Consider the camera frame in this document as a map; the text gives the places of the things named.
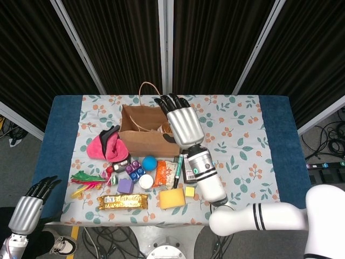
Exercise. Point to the blue velvet table cover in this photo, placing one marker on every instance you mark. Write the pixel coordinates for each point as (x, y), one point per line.
(54, 135)

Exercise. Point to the white sneaker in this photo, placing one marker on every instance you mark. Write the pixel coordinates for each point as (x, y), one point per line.
(64, 245)

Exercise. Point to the brown medicine bottle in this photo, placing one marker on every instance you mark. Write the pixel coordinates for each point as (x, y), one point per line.
(187, 172)

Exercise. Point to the grey round robot base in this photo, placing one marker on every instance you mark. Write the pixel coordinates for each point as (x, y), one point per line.
(169, 253)

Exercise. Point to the yellow sponge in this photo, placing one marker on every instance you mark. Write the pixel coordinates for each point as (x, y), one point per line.
(172, 199)

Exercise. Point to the black power strip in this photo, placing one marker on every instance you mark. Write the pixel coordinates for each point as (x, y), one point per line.
(323, 165)

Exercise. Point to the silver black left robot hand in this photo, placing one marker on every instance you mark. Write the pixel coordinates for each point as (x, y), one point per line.
(25, 213)

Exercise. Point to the blue toy building brick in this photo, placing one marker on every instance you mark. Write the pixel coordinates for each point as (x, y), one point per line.
(137, 175)

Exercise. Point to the black bottle with red cap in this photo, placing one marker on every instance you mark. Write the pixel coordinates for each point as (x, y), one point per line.
(120, 166)

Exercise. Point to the blue rubber ball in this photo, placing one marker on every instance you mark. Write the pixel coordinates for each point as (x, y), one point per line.
(149, 162)

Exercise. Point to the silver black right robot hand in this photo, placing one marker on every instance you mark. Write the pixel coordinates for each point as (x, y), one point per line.
(184, 125)

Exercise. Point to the brown paper shopping bag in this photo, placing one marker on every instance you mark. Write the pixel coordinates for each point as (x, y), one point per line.
(145, 144)

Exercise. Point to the purple toy building brick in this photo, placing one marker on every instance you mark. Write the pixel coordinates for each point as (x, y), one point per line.
(132, 168)

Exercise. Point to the black trousers leg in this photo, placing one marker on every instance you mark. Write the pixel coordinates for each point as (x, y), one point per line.
(40, 240)

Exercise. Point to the floral leaf print tablecloth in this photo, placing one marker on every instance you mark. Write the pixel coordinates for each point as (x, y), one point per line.
(237, 121)

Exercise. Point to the gold foil biscuit pack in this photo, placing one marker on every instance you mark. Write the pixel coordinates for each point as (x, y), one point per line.
(122, 203)

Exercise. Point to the orange and white snack packet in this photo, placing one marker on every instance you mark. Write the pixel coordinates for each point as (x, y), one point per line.
(163, 174)

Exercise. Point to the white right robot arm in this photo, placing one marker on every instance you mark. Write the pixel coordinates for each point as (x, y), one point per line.
(210, 183)

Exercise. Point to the white metal screen frame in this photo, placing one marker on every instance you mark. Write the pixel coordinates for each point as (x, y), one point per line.
(165, 46)
(21, 120)
(78, 46)
(323, 118)
(258, 46)

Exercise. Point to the purple foam cube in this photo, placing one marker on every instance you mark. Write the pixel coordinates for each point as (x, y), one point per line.
(125, 186)

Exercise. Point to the green marker pen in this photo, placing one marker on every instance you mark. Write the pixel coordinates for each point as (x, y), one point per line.
(178, 172)

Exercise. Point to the yellow foam cube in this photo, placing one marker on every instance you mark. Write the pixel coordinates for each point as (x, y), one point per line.
(190, 192)

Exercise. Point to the pink cloth with black trim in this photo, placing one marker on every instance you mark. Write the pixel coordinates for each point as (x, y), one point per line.
(97, 148)

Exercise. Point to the colourful feather toy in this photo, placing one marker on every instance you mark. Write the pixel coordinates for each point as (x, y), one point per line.
(86, 180)

